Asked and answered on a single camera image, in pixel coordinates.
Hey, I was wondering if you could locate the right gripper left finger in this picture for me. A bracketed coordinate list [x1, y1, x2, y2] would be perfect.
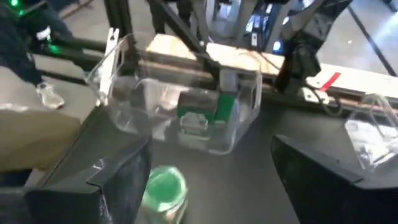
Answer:
[24, 136, 153, 224]

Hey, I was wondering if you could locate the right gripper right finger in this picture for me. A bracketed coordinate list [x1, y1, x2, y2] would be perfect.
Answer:
[270, 134, 398, 224]

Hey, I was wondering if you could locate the green-lid glass spice jar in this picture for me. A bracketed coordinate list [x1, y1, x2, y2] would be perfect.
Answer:
[136, 166, 189, 224]

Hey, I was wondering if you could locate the green black pepper tin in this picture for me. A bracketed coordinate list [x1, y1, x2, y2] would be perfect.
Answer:
[177, 90, 220, 141]
[217, 70, 242, 124]

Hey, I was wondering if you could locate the clear plastic bin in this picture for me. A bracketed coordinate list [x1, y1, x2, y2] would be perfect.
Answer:
[343, 93, 398, 175]
[85, 32, 264, 156]

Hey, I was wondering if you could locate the red tag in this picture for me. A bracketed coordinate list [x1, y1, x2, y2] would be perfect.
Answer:
[318, 72, 342, 93]

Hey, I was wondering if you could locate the black rig strut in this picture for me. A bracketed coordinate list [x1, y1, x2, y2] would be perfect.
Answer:
[146, 0, 223, 80]
[104, 0, 139, 75]

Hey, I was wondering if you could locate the person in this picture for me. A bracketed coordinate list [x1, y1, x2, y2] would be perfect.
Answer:
[0, 0, 75, 110]

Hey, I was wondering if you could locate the silver metal bracket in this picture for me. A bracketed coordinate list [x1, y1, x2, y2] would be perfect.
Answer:
[300, 86, 330, 105]

